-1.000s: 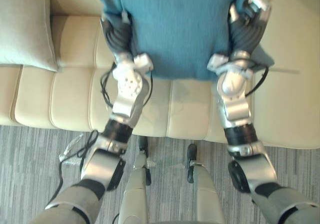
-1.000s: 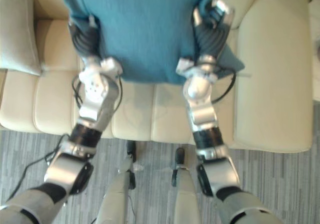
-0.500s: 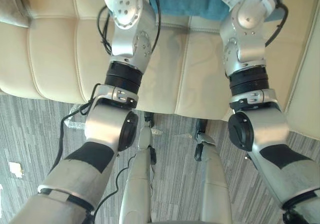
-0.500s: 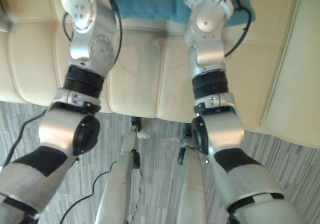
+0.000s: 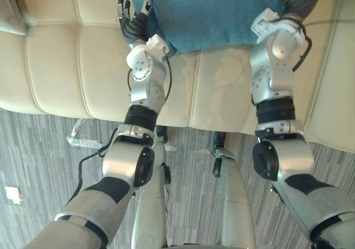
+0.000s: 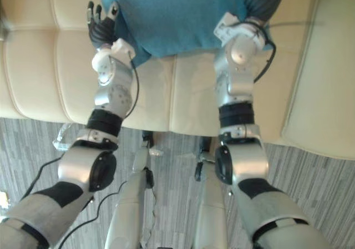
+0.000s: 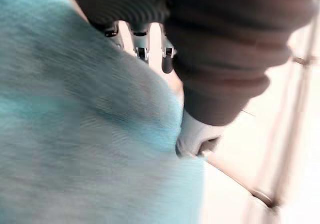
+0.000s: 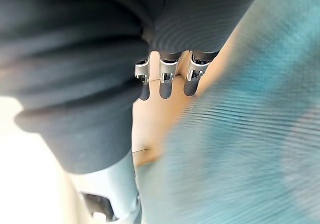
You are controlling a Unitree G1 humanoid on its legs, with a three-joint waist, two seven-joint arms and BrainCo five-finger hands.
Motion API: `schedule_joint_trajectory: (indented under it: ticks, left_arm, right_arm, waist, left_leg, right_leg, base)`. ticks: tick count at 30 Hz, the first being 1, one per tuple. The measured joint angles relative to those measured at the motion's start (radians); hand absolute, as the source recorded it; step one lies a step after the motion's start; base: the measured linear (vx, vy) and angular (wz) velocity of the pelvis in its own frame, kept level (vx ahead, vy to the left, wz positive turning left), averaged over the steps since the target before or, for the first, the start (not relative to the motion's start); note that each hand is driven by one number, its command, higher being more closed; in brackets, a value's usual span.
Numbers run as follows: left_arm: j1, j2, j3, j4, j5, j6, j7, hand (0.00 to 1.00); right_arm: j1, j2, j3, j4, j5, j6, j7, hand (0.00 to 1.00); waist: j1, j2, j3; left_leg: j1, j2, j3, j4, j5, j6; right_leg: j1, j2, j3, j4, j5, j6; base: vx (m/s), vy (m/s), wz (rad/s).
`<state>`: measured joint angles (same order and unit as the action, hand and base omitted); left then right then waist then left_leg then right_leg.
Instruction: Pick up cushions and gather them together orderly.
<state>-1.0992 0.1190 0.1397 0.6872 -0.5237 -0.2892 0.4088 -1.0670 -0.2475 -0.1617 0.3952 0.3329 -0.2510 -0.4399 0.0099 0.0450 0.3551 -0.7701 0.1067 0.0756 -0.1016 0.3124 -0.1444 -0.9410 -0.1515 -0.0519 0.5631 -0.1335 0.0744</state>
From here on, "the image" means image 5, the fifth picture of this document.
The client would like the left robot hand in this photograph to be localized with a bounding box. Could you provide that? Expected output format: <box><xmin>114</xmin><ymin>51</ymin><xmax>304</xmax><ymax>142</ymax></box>
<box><xmin>116</xmin><ymin>0</ymin><xmax>153</xmax><ymax>45</ymax></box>

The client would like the blue cushion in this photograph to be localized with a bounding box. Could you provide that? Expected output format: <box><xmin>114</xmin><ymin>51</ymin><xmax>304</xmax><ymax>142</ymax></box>
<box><xmin>129</xmin><ymin>0</ymin><xmax>286</xmax><ymax>53</ymax></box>

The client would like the cream leather sofa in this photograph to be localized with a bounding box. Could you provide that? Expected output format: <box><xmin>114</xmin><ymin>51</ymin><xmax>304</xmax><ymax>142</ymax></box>
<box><xmin>0</xmin><ymin>0</ymin><xmax>355</xmax><ymax>152</ymax></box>

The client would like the grey cushion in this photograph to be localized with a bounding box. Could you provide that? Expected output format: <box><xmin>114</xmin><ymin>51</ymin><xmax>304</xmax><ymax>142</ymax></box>
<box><xmin>0</xmin><ymin>0</ymin><xmax>31</xmax><ymax>36</ymax></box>

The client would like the clear tape strip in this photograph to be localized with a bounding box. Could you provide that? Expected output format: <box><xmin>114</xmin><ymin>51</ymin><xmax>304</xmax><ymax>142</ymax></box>
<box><xmin>66</xmin><ymin>118</ymin><xmax>101</xmax><ymax>149</ymax></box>

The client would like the left robot leg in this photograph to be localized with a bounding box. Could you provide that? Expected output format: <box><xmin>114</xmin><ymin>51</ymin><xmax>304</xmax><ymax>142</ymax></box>
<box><xmin>130</xmin><ymin>125</ymin><xmax>173</xmax><ymax>247</ymax></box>

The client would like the small white floor tag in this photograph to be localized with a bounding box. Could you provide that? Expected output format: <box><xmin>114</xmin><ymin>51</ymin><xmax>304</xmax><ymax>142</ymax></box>
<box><xmin>5</xmin><ymin>186</ymin><xmax>22</xmax><ymax>205</ymax></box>

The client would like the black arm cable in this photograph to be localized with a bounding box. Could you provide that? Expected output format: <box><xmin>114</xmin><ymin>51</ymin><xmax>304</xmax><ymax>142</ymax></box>
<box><xmin>64</xmin><ymin>126</ymin><xmax>119</xmax><ymax>209</ymax></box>

